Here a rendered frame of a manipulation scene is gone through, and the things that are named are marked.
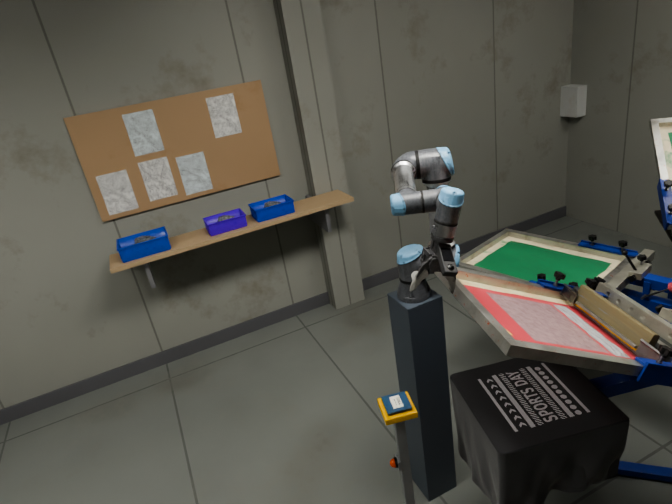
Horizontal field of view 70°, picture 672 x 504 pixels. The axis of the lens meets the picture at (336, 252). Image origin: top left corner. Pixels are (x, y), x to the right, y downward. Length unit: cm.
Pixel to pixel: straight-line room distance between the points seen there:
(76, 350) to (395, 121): 327
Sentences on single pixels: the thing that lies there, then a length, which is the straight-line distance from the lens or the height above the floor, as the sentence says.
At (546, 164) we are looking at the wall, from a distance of 580.
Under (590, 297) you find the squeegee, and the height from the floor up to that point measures 124.
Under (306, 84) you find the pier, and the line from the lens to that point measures 394.
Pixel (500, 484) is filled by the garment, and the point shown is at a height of 79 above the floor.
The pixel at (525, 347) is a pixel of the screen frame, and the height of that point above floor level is 142.
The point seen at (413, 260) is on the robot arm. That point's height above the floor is 140.
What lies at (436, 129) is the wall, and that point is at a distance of 476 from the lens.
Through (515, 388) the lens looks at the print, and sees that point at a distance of 210.
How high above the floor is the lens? 232
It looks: 24 degrees down
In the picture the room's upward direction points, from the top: 10 degrees counter-clockwise
